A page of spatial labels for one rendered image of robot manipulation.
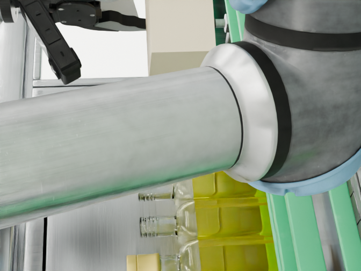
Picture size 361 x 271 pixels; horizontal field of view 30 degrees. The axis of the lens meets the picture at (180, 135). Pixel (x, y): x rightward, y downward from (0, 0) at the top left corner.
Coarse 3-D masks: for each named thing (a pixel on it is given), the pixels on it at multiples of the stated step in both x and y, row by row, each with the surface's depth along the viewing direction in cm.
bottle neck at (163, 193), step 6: (168, 186) 96; (144, 192) 96; (150, 192) 96; (156, 192) 96; (162, 192) 96; (168, 192) 96; (138, 198) 96; (144, 198) 96; (150, 198) 96; (156, 198) 96; (162, 198) 97; (168, 198) 97
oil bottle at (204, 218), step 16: (192, 208) 93; (208, 208) 93; (224, 208) 93; (240, 208) 93; (256, 208) 93; (176, 224) 93; (192, 224) 91; (208, 224) 92; (224, 224) 92; (240, 224) 92; (256, 224) 92
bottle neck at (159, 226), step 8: (160, 216) 94; (168, 216) 94; (144, 224) 93; (152, 224) 93; (160, 224) 93; (168, 224) 93; (144, 232) 93; (152, 232) 93; (160, 232) 93; (168, 232) 93
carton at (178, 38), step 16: (160, 0) 79; (176, 0) 79; (192, 0) 79; (208, 0) 79; (160, 16) 79; (176, 16) 79; (192, 16) 79; (208, 16) 79; (160, 32) 78; (176, 32) 78; (192, 32) 78; (208, 32) 79; (160, 48) 78; (176, 48) 78; (192, 48) 78; (208, 48) 78; (160, 64) 82; (176, 64) 82; (192, 64) 82
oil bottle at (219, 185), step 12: (192, 180) 96; (204, 180) 96; (216, 180) 96; (228, 180) 96; (180, 192) 95; (192, 192) 94; (204, 192) 95; (216, 192) 95; (228, 192) 95; (240, 192) 95; (252, 192) 95; (264, 192) 95; (180, 204) 96
